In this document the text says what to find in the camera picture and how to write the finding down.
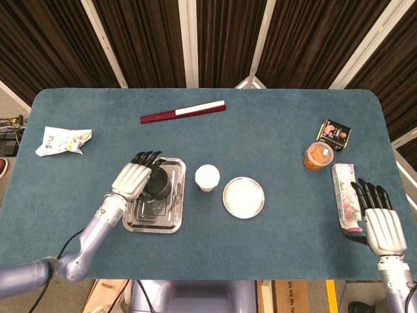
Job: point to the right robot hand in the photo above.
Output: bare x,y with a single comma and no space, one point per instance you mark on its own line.
386,228

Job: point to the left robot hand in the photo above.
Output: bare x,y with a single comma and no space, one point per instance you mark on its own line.
130,179

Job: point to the black cup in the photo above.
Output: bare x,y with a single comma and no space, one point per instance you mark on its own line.
159,186

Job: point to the white paper cup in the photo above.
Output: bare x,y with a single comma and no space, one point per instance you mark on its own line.
208,176

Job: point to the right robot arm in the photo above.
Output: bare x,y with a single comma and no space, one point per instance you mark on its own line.
395,283

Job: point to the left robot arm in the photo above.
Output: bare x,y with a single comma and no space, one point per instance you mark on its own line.
91,234

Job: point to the rectangular steel tray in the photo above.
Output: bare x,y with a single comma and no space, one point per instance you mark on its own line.
153,218

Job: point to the long floral paper box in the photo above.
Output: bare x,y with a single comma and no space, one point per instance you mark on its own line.
347,195

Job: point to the red and white folded fan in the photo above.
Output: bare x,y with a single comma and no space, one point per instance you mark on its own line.
163,115

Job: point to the crumpled snack bag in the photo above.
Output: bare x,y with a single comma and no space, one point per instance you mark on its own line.
62,140

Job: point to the clear jar of rubber bands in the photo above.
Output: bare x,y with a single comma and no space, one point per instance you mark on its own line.
319,155

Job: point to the black luncheon meat can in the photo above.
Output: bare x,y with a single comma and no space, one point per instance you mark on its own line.
335,133

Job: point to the white round plate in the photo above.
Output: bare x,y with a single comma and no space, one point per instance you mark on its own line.
243,197

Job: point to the wooden crate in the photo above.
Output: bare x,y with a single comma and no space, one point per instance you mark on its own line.
104,293

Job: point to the red shoe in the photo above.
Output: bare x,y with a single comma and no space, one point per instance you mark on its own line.
2,167

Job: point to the lilac robot torso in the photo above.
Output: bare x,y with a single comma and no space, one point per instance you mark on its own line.
195,296

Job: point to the dark brown pleated curtain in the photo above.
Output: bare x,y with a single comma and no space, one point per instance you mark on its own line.
146,39

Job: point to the white frame post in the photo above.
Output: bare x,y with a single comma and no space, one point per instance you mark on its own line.
365,44
105,44
189,42
261,39

